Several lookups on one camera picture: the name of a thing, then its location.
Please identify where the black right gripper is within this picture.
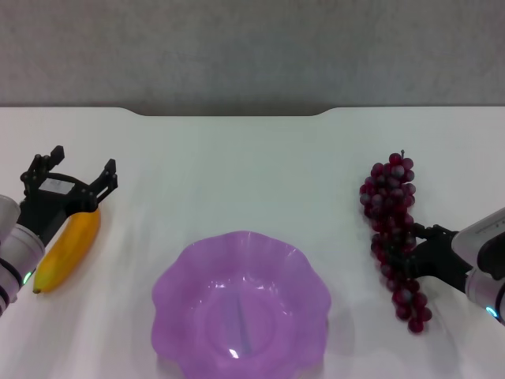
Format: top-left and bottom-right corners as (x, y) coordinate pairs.
(383, 222), (473, 294)

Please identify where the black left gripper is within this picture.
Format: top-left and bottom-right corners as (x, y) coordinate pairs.
(17, 144), (118, 246)

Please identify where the dark red grape bunch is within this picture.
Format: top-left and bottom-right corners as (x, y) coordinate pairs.
(358, 149), (434, 335)

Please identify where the yellow banana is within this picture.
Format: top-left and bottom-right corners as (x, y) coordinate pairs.
(32, 208), (102, 295)

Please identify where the purple translucent wavy bowl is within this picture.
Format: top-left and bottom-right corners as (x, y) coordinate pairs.
(150, 230), (333, 379)

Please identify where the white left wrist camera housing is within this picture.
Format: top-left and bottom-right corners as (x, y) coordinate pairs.
(0, 194), (21, 231)

